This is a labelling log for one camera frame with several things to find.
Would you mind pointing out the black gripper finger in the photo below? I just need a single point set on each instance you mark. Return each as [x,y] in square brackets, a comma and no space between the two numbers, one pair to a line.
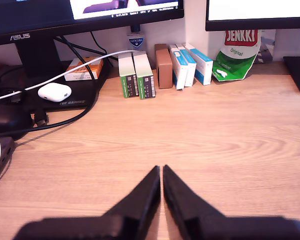
[182,205]
[142,207]

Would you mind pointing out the blue and white box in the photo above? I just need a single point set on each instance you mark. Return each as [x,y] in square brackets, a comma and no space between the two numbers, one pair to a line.
[178,75]
[203,70]
[190,72]

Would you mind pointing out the green and white box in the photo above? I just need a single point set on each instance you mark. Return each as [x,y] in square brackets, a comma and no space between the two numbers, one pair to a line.
[126,75]
[145,75]

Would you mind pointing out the brown cardboard box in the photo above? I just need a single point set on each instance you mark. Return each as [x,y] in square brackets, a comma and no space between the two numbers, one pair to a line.
[164,70]

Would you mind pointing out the white earbuds case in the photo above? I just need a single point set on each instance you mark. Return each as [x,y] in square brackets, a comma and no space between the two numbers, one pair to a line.
[53,92]

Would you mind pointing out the orange and white box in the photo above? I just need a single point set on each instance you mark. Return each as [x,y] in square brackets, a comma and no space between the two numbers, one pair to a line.
[95,67]

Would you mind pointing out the black USB hub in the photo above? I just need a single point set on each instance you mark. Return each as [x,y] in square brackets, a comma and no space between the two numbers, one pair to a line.
[5,152]

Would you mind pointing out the green Jenkki gum bag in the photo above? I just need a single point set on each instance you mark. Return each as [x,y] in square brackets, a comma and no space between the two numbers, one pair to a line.
[236,60]

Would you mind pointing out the black power adapter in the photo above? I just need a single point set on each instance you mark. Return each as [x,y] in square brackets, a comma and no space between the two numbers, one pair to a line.
[7,120]

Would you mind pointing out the sanitizer bottle with blue label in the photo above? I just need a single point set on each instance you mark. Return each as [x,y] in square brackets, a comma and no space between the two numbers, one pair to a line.
[136,41]

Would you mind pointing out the grey patterned card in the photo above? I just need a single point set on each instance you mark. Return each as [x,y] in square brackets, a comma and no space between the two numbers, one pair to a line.
[268,45]

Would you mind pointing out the black Huawei monitor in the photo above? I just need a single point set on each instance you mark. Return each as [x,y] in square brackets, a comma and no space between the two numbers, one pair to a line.
[252,25]

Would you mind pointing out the black ASUS monitor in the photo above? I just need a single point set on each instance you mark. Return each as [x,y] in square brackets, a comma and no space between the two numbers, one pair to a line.
[40,25]

